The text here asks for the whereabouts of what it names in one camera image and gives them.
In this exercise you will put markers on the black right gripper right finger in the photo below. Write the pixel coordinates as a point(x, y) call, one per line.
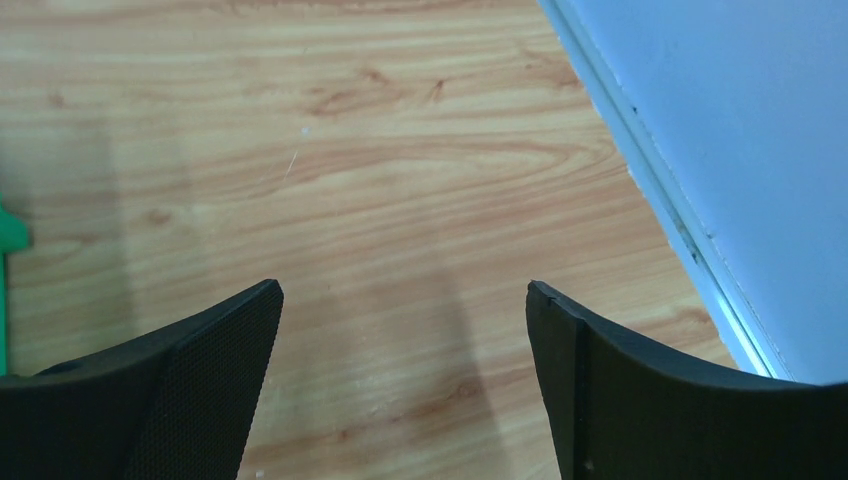
point(624, 406)

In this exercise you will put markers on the green plastic bin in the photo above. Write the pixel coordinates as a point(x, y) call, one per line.
point(14, 238)

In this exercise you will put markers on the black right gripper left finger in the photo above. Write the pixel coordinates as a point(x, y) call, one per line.
point(175, 403)

